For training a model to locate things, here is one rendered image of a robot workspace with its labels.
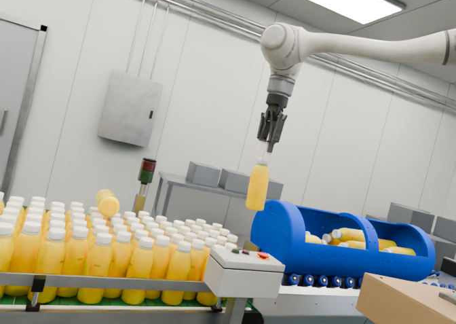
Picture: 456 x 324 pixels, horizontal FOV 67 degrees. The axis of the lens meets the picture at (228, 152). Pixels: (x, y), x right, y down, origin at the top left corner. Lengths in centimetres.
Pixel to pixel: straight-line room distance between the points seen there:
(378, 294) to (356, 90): 485
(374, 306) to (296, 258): 32
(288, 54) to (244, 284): 66
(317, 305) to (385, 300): 43
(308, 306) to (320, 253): 22
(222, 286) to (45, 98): 388
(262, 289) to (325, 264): 47
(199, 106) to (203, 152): 61
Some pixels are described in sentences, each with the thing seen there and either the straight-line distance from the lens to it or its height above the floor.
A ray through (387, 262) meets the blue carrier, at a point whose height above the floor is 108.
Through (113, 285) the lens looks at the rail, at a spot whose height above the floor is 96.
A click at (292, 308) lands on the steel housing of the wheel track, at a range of 145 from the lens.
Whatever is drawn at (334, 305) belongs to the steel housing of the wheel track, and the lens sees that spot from 159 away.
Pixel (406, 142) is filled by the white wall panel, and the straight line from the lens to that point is 653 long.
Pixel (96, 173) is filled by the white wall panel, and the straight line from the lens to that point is 458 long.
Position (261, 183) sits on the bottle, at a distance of 119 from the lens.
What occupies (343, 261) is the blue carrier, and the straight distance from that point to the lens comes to 152.
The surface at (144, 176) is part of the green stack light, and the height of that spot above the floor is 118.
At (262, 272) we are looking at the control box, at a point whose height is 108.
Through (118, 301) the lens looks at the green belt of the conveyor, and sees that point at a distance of 109.
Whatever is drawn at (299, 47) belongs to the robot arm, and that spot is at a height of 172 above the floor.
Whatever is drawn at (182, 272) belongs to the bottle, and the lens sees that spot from 108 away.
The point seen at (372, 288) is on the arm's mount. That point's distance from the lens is 119.
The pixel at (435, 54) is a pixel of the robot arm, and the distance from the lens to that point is 123.
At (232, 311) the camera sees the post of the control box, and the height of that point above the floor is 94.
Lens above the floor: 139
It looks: 1 degrees down
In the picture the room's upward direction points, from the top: 14 degrees clockwise
